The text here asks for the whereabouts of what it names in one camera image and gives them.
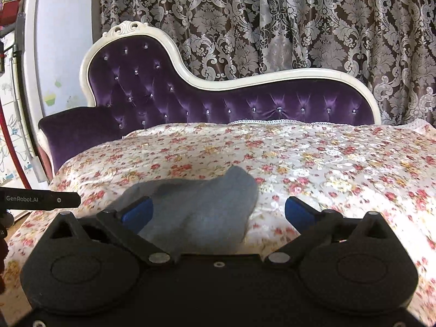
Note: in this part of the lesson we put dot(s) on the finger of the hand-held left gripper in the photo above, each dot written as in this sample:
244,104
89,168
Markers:
64,200

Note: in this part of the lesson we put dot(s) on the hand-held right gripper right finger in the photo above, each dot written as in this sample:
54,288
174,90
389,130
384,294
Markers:
299,213

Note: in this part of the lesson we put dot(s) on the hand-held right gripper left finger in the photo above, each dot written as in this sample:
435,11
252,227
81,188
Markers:
138,213

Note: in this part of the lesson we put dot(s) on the grey-blue argyle knit sweater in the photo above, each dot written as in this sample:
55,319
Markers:
204,211

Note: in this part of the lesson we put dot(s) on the red hoop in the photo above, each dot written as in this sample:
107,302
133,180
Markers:
13,156

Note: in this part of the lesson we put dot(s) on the floral satin blanket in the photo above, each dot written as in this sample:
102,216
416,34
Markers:
306,156

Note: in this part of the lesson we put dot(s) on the white drawing board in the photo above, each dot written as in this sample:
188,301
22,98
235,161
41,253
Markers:
10,126

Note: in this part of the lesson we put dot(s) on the purple tufted headboard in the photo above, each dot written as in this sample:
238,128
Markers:
238,105

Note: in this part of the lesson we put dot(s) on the grey metal bar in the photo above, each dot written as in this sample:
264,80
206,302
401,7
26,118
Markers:
20,30

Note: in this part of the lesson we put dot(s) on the brown damask curtain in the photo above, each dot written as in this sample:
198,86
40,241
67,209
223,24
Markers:
306,24

